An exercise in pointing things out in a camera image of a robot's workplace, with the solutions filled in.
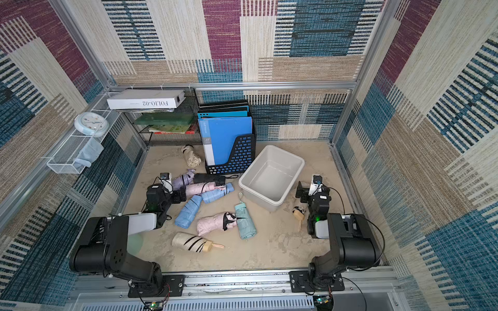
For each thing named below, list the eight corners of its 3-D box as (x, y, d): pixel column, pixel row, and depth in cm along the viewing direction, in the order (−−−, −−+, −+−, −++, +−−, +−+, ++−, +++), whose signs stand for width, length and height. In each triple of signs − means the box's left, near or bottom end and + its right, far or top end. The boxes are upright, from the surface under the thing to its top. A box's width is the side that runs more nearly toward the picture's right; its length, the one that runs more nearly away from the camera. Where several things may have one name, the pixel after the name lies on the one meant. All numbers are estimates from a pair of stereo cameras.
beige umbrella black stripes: (171, 245, 84) (168, 242, 81) (178, 232, 88) (175, 229, 85) (219, 259, 81) (218, 256, 78) (224, 245, 84) (223, 242, 81)
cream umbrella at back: (191, 171, 109) (188, 164, 105) (180, 152, 118) (177, 145, 114) (203, 165, 112) (201, 158, 107) (191, 147, 121) (189, 140, 116)
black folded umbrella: (193, 185, 103) (192, 182, 101) (195, 176, 106) (194, 173, 104) (224, 184, 102) (224, 182, 101) (225, 176, 106) (225, 173, 104)
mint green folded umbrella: (242, 241, 85) (242, 239, 83) (229, 199, 98) (228, 196, 96) (257, 236, 86) (257, 234, 84) (242, 195, 100) (242, 192, 97)
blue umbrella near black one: (205, 205, 96) (203, 201, 93) (202, 198, 99) (200, 194, 96) (235, 192, 101) (234, 188, 98) (231, 185, 103) (230, 181, 101)
